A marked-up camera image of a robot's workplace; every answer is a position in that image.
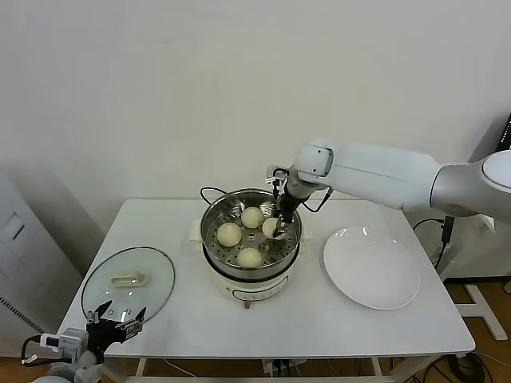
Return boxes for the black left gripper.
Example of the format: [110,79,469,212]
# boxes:
[86,301,147,356]

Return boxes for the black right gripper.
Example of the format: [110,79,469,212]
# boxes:
[274,194,299,240]

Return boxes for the white steamed baozi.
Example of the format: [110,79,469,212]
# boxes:
[240,206,265,230]
[237,247,263,270]
[261,218,282,239]
[216,223,244,247]

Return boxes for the glass lid cream handle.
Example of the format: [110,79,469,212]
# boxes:
[81,247,176,326]

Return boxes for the stainless steel steamer basket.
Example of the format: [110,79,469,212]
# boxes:
[200,188,302,280]

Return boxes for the cream electric cooker base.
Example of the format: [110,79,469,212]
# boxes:
[188,217,315,311]

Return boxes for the white round plate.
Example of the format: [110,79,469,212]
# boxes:
[323,227,422,311]

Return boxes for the grey white cabinet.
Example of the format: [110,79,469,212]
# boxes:
[0,171,85,358]

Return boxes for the white power strip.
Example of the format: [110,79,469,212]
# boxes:
[262,358,308,378]

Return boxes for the black laptop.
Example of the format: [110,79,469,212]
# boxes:
[497,113,511,152]

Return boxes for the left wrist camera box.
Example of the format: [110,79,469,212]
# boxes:
[39,327,89,360]

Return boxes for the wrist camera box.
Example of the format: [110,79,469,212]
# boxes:
[266,164,289,196]
[39,327,89,360]

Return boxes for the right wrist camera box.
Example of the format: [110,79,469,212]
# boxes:
[266,164,289,196]

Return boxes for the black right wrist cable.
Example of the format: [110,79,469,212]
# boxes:
[301,188,334,215]

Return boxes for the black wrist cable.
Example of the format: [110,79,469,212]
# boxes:
[21,336,51,366]
[301,188,334,215]

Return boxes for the black cooker power cord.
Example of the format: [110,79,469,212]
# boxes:
[200,186,232,207]

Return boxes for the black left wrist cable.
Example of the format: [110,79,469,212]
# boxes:
[21,336,51,366]

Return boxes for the black power adapter cable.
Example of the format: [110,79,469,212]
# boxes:
[412,215,455,272]

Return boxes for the white table leg frame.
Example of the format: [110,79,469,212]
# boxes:
[127,357,394,383]

